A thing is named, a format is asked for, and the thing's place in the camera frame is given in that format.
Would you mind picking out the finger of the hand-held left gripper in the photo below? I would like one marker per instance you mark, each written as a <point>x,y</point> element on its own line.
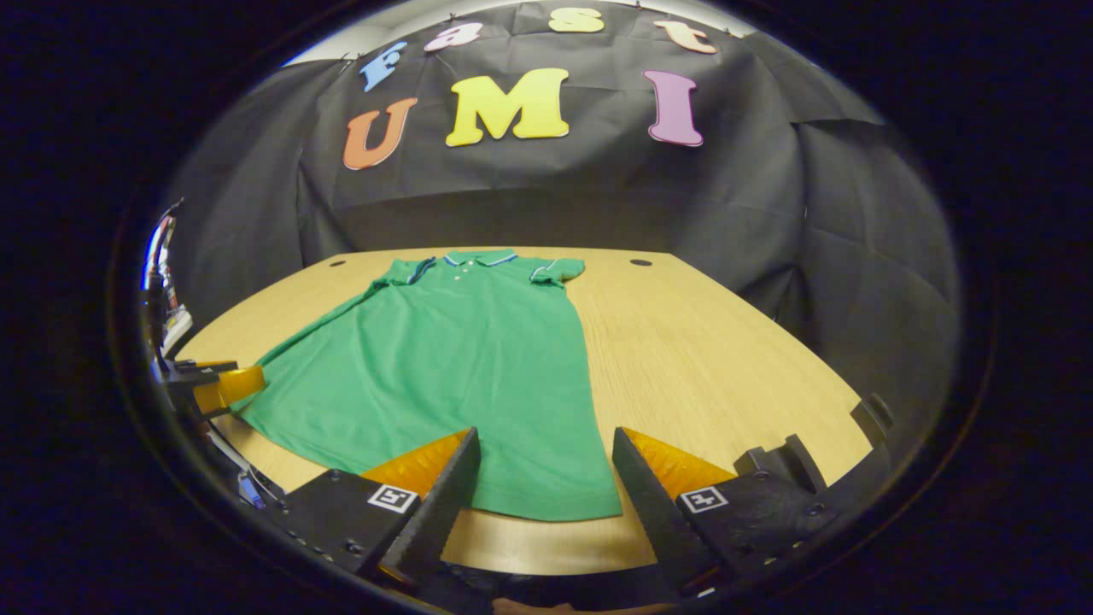
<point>226,389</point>
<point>201,366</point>

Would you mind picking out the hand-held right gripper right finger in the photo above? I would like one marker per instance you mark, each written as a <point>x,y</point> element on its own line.
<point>653,521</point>

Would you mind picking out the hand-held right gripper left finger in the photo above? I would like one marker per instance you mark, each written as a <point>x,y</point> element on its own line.
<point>435,521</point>

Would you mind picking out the green T-shirt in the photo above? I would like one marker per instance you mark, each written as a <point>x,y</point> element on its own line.
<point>444,367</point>

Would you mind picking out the white side desk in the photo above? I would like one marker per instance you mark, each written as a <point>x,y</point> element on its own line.
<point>177,326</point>

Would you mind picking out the black backdrop cloth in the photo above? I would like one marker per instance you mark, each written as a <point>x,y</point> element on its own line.
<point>555,196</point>

